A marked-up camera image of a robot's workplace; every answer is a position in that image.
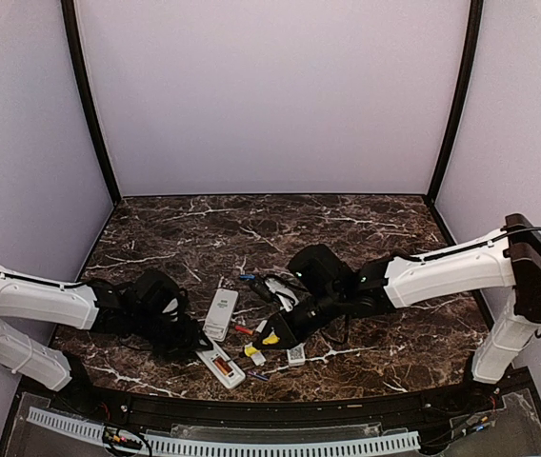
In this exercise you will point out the white TCL air-conditioner remote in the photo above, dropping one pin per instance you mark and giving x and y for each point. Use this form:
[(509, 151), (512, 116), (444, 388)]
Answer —
[(219, 314)]

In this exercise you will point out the slim white remote control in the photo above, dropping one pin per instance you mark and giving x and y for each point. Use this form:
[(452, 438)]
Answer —
[(296, 356)]

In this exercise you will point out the small white battery cover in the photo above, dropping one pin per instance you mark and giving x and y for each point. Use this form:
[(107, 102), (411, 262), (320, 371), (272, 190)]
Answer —
[(258, 359)]

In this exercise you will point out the white slotted cable duct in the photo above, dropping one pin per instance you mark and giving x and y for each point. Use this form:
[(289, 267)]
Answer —
[(226, 441)]

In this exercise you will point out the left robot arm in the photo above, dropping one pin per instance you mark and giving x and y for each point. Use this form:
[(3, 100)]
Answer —
[(152, 307)]

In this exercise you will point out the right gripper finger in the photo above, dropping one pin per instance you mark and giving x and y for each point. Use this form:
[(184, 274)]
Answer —
[(278, 345), (276, 324)]

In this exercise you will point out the black front rail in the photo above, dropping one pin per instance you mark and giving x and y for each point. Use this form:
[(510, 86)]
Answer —
[(426, 408)]

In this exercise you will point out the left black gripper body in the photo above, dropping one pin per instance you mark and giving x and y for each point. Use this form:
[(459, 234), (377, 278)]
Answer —
[(178, 342)]

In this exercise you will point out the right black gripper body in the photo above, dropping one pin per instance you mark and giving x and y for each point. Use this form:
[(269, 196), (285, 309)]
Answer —
[(308, 326)]

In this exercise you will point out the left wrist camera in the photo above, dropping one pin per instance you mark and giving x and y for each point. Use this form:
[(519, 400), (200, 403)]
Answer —
[(176, 305)]

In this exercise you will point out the white square battery cover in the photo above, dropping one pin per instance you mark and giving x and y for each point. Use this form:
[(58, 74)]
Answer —
[(261, 326)]

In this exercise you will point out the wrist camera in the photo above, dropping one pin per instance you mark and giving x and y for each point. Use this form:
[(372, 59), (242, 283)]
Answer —
[(176, 305), (270, 289)]

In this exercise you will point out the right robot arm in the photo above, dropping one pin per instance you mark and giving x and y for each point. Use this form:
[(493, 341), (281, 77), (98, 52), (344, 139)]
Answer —
[(508, 257)]

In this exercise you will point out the right black frame post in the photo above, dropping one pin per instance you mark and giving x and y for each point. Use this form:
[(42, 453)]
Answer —
[(458, 100)]

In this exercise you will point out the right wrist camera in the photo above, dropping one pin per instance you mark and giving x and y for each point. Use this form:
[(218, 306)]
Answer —
[(270, 289)]

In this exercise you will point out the yellow handled screwdriver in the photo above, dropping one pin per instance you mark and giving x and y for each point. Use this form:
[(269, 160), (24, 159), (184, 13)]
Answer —
[(254, 347)]

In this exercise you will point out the black frame post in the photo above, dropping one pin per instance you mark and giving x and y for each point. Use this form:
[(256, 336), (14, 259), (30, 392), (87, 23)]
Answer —
[(79, 68), (458, 100)]

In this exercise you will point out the left black frame post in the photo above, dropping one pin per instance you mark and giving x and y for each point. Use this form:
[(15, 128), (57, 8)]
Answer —
[(79, 68)]

